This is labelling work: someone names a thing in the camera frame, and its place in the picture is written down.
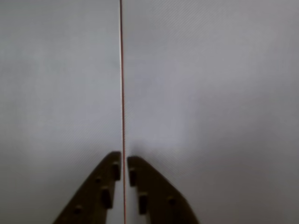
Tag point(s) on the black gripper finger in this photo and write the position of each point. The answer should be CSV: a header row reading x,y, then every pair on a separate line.
x,y
161,198
93,191

